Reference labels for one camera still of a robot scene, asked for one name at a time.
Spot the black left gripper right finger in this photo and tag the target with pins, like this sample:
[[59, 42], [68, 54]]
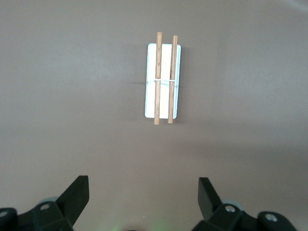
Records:
[[207, 197]]

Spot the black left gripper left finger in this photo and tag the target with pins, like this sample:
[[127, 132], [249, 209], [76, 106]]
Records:
[[74, 199]]

